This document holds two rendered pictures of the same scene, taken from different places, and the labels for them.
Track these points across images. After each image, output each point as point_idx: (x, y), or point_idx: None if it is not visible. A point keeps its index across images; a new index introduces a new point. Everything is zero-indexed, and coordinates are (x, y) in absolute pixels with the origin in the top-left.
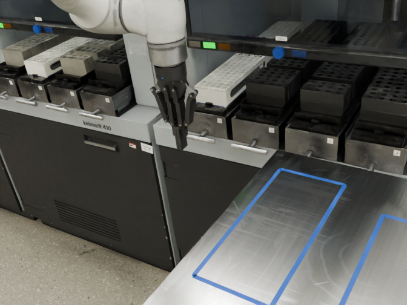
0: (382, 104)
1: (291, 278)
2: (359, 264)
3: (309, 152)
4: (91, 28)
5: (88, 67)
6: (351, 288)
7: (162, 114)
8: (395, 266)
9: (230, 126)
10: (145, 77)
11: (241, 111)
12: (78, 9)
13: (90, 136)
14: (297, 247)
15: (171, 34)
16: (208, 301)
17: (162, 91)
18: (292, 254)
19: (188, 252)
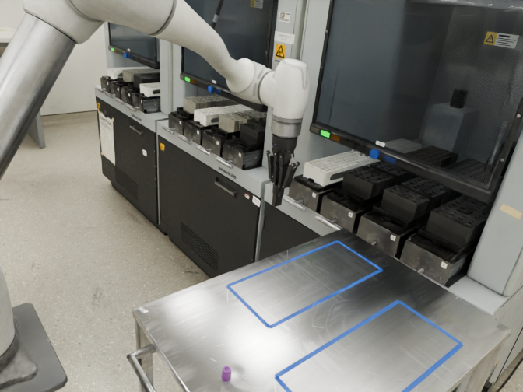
0: (446, 222)
1: (296, 314)
2: (356, 326)
3: (373, 242)
4: (235, 92)
5: (236, 127)
6: (338, 339)
7: (268, 173)
8: (384, 338)
9: (321, 202)
10: None
11: (333, 193)
12: (228, 75)
13: (220, 180)
14: (315, 296)
15: (290, 112)
16: (227, 306)
17: (273, 155)
18: (308, 299)
19: (233, 270)
